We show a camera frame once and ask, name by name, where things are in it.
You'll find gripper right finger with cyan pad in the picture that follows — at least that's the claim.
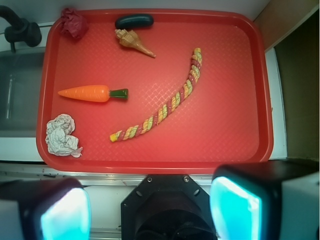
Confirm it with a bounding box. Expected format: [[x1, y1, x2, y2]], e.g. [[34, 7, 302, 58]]
[[209, 159, 320, 240]]

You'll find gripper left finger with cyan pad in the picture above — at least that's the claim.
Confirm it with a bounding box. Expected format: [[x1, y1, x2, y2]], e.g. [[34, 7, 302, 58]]
[[0, 178, 92, 240]]

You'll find crumpled white paper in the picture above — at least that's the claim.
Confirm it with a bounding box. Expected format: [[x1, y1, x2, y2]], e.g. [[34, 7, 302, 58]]
[[45, 113, 83, 158]]

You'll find crumpled red paper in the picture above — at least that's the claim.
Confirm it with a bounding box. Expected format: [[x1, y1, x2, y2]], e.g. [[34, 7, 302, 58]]
[[60, 8, 89, 40]]

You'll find orange toy carrot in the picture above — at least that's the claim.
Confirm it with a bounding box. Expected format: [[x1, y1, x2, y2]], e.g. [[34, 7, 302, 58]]
[[58, 85, 129, 103]]

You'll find red plastic tray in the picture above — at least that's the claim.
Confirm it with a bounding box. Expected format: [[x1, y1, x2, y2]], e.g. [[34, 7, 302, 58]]
[[36, 9, 273, 174]]

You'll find stainless steel sink basin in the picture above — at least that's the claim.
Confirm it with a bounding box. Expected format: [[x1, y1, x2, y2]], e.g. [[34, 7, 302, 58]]
[[0, 50, 44, 138]]

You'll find black sink faucet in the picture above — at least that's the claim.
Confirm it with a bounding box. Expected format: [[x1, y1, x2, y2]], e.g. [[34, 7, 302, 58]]
[[0, 5, 42, 53]]

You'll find tan conch seashell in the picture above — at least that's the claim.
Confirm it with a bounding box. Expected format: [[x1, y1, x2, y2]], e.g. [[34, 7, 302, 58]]
[[114, 29, 156, 58]]

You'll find dark green toy cucumber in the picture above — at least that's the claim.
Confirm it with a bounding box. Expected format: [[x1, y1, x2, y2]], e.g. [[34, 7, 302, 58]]
[[114, 13, 154, 29]]

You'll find multicolour twisted rope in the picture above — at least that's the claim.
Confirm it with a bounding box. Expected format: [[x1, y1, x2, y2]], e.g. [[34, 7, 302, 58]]
[[109, 47, 203, 143]]

